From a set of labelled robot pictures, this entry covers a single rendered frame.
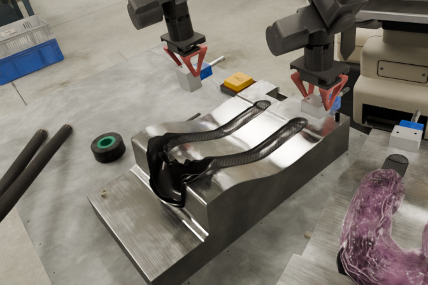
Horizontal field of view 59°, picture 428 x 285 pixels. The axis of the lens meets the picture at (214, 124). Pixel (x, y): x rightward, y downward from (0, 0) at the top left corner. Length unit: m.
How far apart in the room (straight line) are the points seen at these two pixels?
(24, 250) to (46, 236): 1.21
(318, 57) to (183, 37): 0.31
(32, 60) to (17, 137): 2.57
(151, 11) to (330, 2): 0.36
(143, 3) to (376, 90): 0.64
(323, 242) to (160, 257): 0.26
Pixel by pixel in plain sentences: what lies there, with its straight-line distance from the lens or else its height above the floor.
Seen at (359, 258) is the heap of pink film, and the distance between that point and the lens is 0.60.
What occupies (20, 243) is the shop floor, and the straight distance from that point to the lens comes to 2.14.
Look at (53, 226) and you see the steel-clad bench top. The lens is 0.89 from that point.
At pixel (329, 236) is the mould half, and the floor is 0.88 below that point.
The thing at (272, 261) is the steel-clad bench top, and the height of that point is 0.80.
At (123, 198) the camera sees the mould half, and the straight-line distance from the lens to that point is 0.78.
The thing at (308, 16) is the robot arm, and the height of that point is 1.12.
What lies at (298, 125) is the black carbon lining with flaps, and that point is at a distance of 0.82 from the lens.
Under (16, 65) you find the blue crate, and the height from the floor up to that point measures 0.11.
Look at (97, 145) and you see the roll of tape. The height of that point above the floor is 0.83.
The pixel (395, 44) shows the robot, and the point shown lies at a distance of 1.10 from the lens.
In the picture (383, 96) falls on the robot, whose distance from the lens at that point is 1.10.
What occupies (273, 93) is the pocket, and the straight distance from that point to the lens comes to 0.94.
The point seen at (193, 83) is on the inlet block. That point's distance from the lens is 0.94.
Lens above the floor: 1.39
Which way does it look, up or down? 36 degrees down
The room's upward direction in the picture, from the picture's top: 11 degrees counter-clockwise
